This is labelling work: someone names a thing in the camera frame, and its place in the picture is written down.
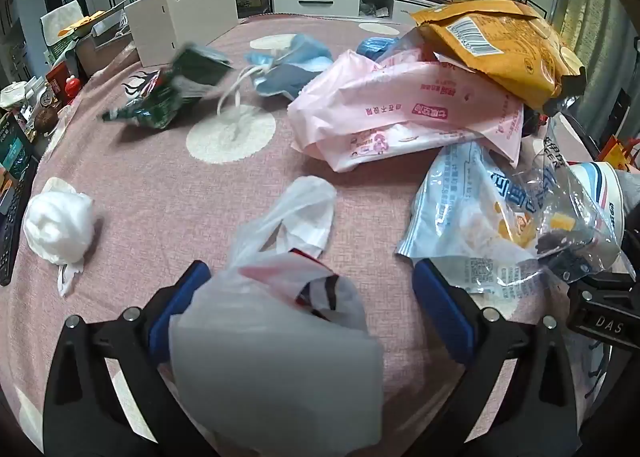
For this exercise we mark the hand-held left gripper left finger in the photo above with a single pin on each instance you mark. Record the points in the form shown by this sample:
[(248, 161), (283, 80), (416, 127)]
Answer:
[(175, 302)]

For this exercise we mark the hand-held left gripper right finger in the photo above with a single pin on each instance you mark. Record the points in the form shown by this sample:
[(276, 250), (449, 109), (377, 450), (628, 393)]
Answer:
[(440, 302)]

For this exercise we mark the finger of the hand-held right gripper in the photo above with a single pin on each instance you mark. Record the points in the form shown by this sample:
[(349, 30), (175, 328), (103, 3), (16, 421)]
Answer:
[(562, 257)]

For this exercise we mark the clear plastic wrapper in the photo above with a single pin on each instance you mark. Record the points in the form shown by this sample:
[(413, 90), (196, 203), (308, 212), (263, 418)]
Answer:
[(575, 207)]

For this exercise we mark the white plastic bag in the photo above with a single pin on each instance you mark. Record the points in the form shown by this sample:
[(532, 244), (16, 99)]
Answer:
[(270, 362)]

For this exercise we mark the pink plastic bag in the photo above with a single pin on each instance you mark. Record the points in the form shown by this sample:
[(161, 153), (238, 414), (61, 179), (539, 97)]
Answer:
[(400, 107)]

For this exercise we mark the yellow snack bag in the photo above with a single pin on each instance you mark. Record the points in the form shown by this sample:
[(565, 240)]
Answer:
[(510, 57)]

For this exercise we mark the white striped paper cup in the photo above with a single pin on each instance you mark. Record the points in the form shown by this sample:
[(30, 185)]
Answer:
[(602, 187)]

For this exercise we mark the light blue snack bag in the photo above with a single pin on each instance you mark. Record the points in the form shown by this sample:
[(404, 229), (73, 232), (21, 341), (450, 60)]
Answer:
[(450, 207)]

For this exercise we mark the pink dotted tablecloth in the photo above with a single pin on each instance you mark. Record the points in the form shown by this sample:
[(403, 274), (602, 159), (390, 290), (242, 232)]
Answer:
[(150, 197)]

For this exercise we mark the yellow red shopping bag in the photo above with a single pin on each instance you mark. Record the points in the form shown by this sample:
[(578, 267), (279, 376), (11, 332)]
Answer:
[(620, 152)]

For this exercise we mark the white crumpled tissue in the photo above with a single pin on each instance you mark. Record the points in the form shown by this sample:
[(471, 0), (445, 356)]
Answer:
[(57, 224)]

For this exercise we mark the black keyboard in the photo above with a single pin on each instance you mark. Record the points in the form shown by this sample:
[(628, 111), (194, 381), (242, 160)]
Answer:
[(12, 227)]

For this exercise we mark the green snack packet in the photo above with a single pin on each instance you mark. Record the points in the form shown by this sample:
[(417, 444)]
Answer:
[(170, 92)]

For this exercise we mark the red figurine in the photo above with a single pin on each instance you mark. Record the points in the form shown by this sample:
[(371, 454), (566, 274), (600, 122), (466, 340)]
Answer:
[(73, 89)]

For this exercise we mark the patterned curtain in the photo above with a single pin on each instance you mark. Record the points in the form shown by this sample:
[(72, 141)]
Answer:
[(590, 2)]

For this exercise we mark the cardboard box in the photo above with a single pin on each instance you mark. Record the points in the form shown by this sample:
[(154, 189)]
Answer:
[(100, 49)]

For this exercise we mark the blue crumpled plastic bag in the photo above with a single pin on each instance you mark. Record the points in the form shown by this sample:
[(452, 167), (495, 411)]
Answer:
[(377, 46)]

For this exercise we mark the blue face mask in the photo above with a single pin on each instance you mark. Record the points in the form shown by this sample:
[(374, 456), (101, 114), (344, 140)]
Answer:
[(295, 67)]

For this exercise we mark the white storage box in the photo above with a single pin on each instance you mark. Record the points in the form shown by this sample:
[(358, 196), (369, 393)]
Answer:
[(185, 17)]

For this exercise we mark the white tv cabinet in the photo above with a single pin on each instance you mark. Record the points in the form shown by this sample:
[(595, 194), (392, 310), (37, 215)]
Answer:
[(320, 1)]

